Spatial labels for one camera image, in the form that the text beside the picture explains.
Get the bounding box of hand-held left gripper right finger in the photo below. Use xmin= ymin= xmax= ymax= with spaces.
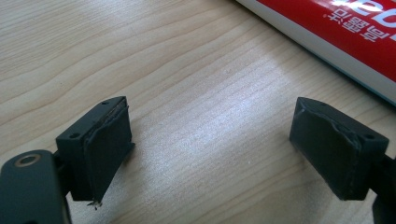
xmin=289 ymin=96 xmax=390 ymax=202

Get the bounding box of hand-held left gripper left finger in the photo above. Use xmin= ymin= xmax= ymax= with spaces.
xmin=55 ymin=95 xmax=136 ymax=208

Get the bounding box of blue toothpaste tube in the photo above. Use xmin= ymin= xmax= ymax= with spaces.
xmin=234 ymin=0 xmax=396 ymax=106

